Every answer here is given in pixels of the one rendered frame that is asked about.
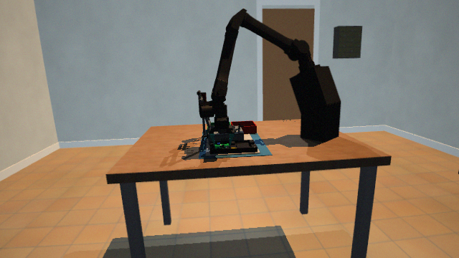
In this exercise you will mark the green circuit board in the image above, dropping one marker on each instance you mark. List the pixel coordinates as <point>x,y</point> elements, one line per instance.
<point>222,145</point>

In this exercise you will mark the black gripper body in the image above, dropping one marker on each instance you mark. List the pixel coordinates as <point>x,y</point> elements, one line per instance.
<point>229,130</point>

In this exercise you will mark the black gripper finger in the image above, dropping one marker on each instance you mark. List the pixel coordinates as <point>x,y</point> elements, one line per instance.
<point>212,137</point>
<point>231,136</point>

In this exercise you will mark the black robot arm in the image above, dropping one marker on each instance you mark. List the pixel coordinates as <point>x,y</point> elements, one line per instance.
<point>295,49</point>

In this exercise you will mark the red open box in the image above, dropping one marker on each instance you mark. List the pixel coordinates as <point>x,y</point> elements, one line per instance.
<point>249,126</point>

